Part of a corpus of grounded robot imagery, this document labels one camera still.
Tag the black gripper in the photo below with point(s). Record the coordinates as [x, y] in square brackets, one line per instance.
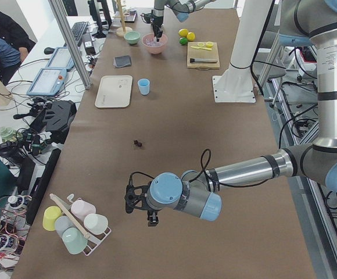
[151, 219]
[157, 21]

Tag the light blue plastic cup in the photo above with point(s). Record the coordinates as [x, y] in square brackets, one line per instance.
[144, 86]

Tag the dark red cherries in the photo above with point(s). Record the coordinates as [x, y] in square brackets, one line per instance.
[137, 143]

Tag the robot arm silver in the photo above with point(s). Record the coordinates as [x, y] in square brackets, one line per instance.
[181, 11]
[196, 192]

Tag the pink bowl of ice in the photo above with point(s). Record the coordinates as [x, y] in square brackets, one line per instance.
[154, 46]

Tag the wooden cup tree stand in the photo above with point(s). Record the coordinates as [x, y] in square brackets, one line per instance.
[121, 31]

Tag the white plastic cup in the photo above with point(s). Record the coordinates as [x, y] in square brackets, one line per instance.
[96, 223]

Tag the pink plastic cup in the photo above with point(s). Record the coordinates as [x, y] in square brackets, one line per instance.
[81, 209]

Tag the mint green plastic cup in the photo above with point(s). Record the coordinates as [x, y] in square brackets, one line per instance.
[74, 240]

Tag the grey plastic cup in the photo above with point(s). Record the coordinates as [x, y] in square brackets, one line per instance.
[62, 223]

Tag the yellow plastic cup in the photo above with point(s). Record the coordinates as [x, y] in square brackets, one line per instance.
[51, 214]

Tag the yellow lemon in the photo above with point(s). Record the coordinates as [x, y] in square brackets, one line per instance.
[191, 36]
[183, 32]

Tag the green lime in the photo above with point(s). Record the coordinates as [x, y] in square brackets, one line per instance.
[183, 41]

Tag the mint green bowl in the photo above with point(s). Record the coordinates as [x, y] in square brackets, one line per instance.
[132, 37]

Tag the yellow plastic knife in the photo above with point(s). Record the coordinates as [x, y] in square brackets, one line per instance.
[201, 48]

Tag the wooden cutting board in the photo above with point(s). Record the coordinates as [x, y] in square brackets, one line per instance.
[197, 53]

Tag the lemon half slice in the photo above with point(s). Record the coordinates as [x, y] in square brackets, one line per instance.
[209, 44]

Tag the black monitor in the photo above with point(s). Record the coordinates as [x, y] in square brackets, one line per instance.
[100, 13]

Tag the beige rabbit tray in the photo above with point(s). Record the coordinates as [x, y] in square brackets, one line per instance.
[114, 92]

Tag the black keyboard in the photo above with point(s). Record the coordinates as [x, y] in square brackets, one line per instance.
[78, 29]

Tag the upper teach pendant tablet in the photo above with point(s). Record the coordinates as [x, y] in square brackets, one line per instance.
[48, 82]

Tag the person in black jacket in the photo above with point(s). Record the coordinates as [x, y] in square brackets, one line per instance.
[15, 45]

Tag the black handled metal muddler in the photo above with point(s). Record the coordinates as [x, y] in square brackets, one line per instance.
[201, 60]

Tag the white wire cup rack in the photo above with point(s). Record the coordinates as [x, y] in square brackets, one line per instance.
[94, 241]

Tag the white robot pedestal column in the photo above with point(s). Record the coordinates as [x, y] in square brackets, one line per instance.
[236, 83]

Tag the aluminium frame post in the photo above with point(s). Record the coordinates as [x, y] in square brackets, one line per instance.
[59, 13]

